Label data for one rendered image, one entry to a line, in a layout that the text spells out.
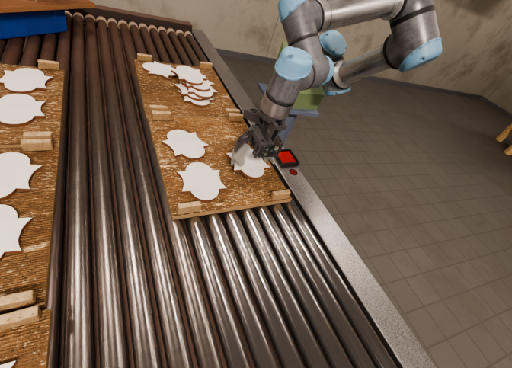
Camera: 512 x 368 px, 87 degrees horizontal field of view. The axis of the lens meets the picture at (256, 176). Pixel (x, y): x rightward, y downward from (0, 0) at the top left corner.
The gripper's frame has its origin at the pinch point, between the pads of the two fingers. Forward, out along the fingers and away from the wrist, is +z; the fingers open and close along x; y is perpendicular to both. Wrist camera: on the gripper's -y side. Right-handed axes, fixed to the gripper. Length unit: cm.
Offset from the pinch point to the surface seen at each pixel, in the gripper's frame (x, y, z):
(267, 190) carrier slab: 3.0, 10.7, 2.0
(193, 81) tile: -6.7, -43.0, -0.5
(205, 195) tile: -16.3, 10.4, 0.9
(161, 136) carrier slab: -23.0, -15.6, 3.5
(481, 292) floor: 204, 67, 92
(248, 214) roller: -5.4, 16.7, 3.4
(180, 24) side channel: 5, -119, 8
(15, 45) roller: -65, -72, 9
